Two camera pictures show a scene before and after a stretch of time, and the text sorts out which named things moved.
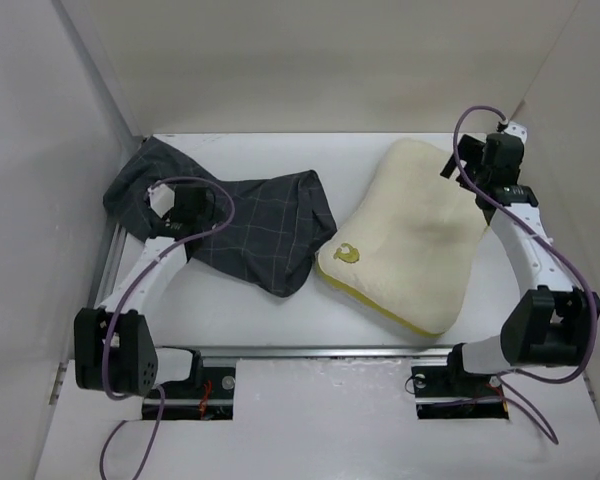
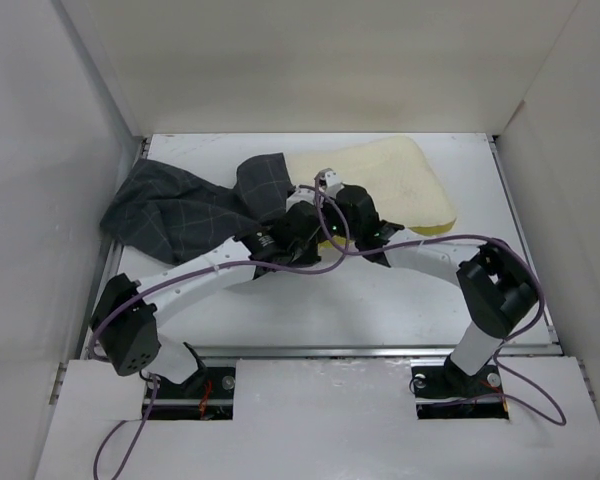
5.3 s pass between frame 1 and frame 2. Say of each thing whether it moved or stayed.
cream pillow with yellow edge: moved
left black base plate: stayed
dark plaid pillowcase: moved
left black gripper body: moved
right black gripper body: moved
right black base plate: stayed
